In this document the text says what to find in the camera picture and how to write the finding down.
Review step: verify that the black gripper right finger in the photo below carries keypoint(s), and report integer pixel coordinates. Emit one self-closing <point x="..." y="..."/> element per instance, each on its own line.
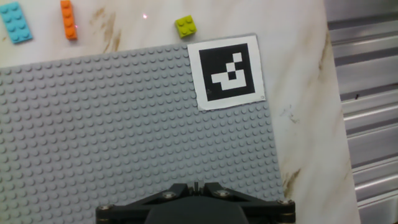
<point x="264" y="208"/>

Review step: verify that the lime Lego brick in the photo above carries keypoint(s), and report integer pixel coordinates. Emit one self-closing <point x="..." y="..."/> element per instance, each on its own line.
<point x="185" y="26"/>

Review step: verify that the grey Lego baseplate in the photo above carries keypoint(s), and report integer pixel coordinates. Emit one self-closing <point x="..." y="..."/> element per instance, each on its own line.
<point x="109" y="124"/>

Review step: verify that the cyan Lego brick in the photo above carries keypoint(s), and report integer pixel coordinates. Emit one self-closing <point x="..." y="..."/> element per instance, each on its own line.
<point x="15" y="22"/>

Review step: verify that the orange narrow Lego brick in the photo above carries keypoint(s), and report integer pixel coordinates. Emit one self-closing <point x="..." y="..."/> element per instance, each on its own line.
<point x="68" y="20"/>

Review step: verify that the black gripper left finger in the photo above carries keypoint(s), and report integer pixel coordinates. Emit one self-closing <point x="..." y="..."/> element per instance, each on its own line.
<point x="130" y="210"/>

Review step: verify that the black white fiducial marker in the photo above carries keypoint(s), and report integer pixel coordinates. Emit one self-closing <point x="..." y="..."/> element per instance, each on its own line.
<point x="227" y="72"/>

